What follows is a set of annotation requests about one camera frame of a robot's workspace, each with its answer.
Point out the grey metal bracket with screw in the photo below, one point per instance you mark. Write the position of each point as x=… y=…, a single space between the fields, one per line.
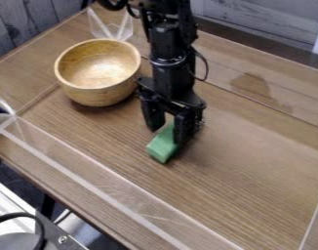
x=58 y=240

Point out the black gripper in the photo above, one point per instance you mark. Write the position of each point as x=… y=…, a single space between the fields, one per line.
x=167 y=93

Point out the brown wooden bowl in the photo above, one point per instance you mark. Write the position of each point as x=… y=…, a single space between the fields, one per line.
x=97 y=71

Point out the grey round base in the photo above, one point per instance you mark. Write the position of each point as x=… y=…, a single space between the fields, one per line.
x=23 y=241

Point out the green rectangular block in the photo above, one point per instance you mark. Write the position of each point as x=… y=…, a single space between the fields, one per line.
x=162 y=147

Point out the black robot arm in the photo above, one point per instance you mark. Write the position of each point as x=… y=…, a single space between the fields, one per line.
x=169 y=26

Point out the clear acrylic barrier wall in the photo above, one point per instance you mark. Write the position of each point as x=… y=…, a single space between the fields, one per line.
x=238 y=191

